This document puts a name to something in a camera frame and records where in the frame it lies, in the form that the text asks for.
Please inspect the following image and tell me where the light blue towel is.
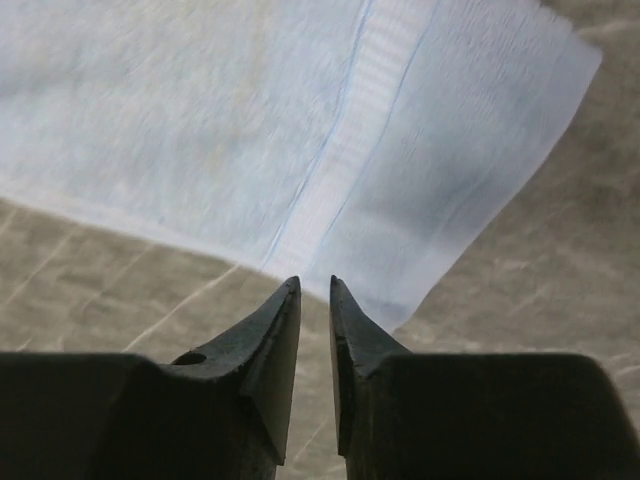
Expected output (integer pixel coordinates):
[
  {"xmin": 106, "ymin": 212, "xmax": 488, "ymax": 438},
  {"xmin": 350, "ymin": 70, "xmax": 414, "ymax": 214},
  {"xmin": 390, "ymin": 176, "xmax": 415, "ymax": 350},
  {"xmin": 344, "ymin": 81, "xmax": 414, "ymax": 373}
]
[{"xmin": 1, "ymin": 1, "xmax": 601, "ymax": 331}]

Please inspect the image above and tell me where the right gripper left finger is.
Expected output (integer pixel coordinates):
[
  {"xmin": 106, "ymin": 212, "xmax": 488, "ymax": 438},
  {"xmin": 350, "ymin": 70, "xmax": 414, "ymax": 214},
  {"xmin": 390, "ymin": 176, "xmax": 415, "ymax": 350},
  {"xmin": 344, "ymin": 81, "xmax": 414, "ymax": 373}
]
[{"xmin": 1, "ymin": 277, "xmax": 301, "ymax": 479}]

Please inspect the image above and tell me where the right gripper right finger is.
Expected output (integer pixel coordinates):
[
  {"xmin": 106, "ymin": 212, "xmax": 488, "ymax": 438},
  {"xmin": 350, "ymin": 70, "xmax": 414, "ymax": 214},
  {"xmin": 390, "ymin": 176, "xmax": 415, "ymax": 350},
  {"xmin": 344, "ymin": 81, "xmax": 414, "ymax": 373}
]
[{"xmin": 330, "ymin": 278, "xmax": 639, "ymax": 479}]

